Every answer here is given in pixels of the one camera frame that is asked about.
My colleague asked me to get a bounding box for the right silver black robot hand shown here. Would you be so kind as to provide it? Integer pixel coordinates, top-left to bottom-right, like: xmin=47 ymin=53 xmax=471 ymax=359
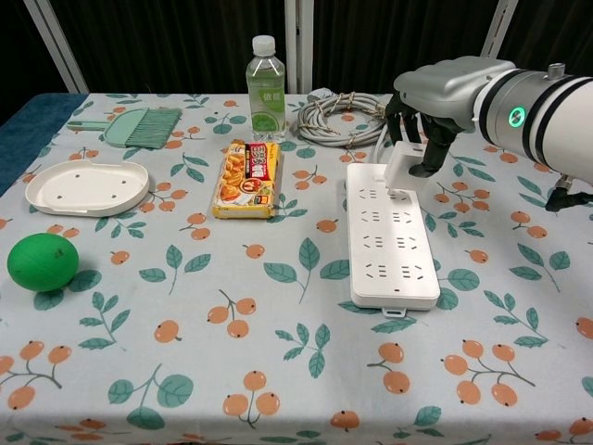
xmin=386 ymin=57 xmax=518 ymax=180

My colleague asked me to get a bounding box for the white power adapter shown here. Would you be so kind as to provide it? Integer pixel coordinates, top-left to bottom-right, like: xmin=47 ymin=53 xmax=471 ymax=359
xmin=385 ymin=141 xmax=425 ymax=196

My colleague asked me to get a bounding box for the white power strip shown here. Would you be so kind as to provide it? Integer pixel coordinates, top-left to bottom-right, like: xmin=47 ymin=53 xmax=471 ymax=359
xmin=345 ymin=161 xmax=441 ymax=319

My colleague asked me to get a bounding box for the clear green-label drink bottle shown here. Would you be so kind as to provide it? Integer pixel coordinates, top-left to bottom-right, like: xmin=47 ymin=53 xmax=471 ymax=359
xmin=245 ymin=34 xmax=287 ymax=144

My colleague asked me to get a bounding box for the yellow snack package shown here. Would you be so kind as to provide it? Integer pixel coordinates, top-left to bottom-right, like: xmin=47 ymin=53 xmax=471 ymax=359
xmin=211 ymin=141 xmax=284 ymax=222

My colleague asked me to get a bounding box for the black curtain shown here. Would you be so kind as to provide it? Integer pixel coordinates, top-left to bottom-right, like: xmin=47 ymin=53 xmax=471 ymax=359
xmin=0 ymin=0 xmax=593 ymax=96

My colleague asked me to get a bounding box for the fruit-print tablecloth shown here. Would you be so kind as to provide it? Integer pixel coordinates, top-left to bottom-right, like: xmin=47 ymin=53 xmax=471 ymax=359
xmin=0 ymin=92 xmax=593 ymax=445

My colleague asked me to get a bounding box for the green hand brush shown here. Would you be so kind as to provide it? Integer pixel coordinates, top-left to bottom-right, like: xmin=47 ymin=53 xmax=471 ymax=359
xmin=67 ymin=107 xmax=182 ymax=150

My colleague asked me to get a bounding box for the white oval plastic tray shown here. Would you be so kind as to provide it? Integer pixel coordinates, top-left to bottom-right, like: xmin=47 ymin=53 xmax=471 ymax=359
xmin=25 ymin=159 xmax=151 ymax=218

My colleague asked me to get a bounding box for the green ball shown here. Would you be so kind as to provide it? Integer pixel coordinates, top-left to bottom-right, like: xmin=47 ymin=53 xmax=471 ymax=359
xmin=6 ymin=233 xmax=80 ymax=293

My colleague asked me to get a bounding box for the white frame pole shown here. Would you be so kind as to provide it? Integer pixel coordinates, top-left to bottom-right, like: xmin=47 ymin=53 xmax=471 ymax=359
xmin=284 ymin=0 xmax=315 ymax=94
xmin=28 ymin=0 xmax=89 ymax=94
xmin=479 ymin=0 xmax=519 ymax=61

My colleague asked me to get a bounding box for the grey cable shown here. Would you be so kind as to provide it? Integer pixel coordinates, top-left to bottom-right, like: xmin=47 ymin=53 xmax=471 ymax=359
xmin=296 ymin=88 xmax=399 ymax=164

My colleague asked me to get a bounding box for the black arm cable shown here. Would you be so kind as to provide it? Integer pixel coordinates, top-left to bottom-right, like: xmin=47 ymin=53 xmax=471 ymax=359
xmin=546 ymin=175 xmax=593 ymax=214

